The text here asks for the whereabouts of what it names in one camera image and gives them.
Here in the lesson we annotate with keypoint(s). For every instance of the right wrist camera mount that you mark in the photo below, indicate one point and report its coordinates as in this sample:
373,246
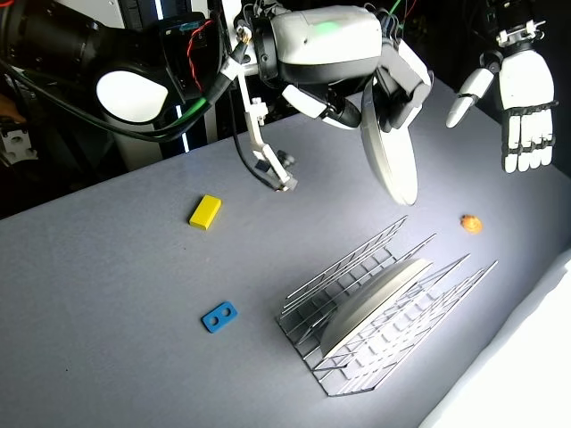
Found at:
255,134

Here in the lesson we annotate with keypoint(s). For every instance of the orange swirl cookie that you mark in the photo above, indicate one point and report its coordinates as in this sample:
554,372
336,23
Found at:
472,224

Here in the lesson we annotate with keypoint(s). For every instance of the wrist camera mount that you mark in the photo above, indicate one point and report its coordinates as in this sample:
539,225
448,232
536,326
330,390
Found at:
513,38
255,134

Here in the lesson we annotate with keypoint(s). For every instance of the white plate with dark rim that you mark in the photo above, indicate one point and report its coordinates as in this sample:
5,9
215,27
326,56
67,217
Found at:
379,298
397,165

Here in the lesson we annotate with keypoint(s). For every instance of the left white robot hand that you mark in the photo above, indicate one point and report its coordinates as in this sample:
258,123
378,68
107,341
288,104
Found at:
526,80

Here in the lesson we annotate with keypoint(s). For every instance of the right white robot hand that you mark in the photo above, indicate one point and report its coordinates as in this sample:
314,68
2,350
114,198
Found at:
325,49

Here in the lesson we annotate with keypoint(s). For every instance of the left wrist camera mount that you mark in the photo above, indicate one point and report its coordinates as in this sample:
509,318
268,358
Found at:
513,38

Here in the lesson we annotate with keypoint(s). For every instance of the yellow rectangular block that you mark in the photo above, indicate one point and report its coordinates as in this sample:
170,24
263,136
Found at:
205,211

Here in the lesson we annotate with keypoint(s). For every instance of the blue block with two holes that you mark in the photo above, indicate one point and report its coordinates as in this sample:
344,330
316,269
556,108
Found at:
218,317

